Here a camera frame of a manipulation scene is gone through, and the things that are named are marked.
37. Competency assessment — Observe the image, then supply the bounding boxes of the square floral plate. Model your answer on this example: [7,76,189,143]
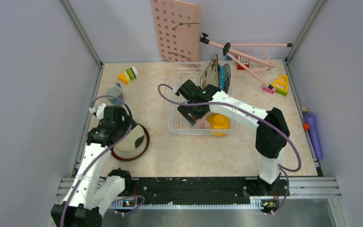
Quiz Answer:
[200,54,219,88]

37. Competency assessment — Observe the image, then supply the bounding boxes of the cream bowl with brown rim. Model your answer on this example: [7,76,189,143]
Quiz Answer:
[111,124,150,162]

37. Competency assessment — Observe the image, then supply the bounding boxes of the pink mug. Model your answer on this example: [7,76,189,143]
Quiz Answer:
[192,117,211,129]

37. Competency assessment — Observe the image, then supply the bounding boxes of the teal polka dot plate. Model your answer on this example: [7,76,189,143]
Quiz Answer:
[218,64,225,90]

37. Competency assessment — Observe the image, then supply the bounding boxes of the yellow ribbed bowl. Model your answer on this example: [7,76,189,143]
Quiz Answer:
[207,113,230,137]

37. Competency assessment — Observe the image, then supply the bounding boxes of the round white patterned plate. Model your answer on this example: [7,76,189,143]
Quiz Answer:
[223,63,232,94]

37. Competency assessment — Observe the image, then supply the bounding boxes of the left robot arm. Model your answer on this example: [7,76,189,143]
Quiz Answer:
[51,105,137,227]

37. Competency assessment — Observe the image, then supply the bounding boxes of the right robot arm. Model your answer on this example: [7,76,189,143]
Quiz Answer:
[175,79,290,195]

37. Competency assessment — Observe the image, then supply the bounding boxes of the blue grey mug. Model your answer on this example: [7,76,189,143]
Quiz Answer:
[105,83,123,106]

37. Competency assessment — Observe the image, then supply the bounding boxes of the stacked coloured toy blocks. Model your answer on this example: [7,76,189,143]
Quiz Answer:
[118,66,139,84]

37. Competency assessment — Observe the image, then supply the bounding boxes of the pink tripod stand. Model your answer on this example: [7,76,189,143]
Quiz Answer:
[200,33,293,94]

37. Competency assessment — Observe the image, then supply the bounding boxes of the red toy block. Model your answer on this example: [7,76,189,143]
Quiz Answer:
[236,55,250,70]

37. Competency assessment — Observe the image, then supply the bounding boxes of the pink pegboard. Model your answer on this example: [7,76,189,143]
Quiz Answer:
[151,0,202,68]

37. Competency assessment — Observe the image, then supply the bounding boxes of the yellow triangle toy block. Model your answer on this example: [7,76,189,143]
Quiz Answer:
[272,74,289,96]

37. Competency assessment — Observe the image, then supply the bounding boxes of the small wooden block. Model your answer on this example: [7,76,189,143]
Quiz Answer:
[301,106,309,114]

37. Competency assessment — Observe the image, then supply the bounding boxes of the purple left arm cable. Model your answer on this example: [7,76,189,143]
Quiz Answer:
[59,95,146,227]

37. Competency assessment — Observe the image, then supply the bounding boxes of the white wire dish rack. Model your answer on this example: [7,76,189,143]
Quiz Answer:
[168,62,236,136]

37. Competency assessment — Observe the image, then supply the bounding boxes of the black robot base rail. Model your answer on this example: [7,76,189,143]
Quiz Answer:
[120,177,287,205]

